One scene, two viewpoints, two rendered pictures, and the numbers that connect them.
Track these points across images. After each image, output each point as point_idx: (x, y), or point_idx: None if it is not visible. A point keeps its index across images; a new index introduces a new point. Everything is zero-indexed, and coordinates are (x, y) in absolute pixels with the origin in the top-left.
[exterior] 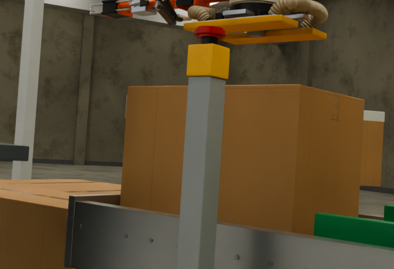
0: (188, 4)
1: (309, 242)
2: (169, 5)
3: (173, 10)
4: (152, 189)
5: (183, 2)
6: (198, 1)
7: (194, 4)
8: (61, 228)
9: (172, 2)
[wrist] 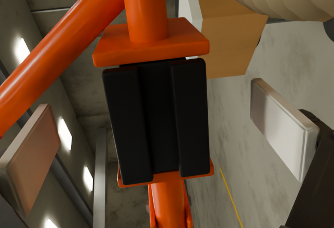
0: (206, 89)
1: None
2: (332, 221)
3: (324, 172)
4: None
5: (197, 126)
6: (174, 36)
7: (205, 46)
8: None
9: (178, 194)
